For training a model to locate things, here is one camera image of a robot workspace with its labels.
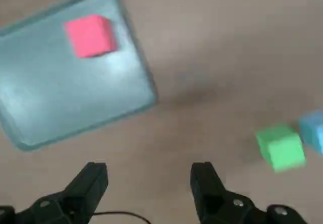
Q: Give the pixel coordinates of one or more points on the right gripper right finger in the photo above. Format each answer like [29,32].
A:
[214,201]

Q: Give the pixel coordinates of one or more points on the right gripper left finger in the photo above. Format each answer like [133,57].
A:
[75,198]

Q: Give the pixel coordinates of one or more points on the green square foam block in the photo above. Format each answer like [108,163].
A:
[280,148]

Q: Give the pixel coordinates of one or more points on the blue square foam block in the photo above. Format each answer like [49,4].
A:
[313,130]

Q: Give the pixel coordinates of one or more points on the red square foam block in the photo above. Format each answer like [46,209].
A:
[90,36]

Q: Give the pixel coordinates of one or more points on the gray square tray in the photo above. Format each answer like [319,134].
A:
[63,90]

